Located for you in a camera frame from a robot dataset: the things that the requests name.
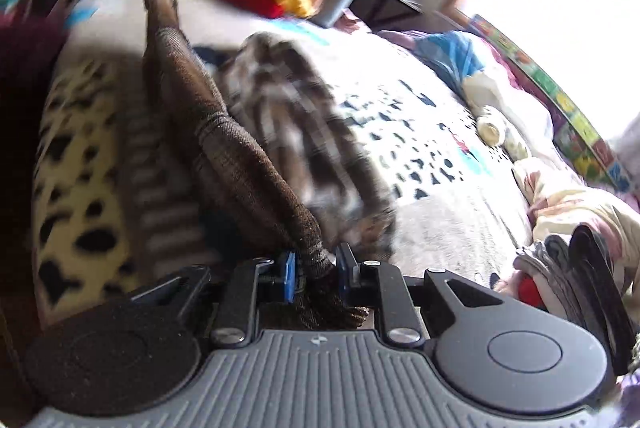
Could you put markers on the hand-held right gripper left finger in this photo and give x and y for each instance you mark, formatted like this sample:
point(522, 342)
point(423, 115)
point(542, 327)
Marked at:
point(288, 275)

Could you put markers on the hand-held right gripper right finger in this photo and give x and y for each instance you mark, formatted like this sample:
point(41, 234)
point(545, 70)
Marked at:
point(344, 269)

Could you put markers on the brown knit garment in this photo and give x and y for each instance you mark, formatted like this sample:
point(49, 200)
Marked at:
point(225, 143)

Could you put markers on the pile of folded clothes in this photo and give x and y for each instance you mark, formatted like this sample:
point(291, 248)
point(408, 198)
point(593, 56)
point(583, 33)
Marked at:
point(580, 278)

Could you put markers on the grey striped cloth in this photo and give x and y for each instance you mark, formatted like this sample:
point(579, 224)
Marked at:
point(160, 213)

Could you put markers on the spotted cream blanket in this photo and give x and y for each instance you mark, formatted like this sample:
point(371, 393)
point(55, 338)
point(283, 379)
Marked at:
point(425, 148)

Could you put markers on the brown plaid garment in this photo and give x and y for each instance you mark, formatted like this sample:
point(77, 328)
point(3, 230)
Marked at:
point(300, 128)

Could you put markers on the maroon cloth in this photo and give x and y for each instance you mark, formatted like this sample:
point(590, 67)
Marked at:
point(27, 58)

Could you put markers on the cream rolled cloth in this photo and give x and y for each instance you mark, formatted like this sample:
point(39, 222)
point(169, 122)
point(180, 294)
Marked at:
point(495, 130)

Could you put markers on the grey rectangular box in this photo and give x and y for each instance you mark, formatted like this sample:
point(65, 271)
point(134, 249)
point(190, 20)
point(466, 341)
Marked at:
point(337, 3)

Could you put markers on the floral quilt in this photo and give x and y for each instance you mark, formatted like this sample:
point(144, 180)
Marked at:
point(565, 193)

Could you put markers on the blue plaid cloth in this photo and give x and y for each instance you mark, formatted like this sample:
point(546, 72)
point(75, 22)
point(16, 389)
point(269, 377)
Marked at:
point(452, 55)

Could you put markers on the colourful printed board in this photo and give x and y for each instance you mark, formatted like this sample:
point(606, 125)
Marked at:
point(565, 108)

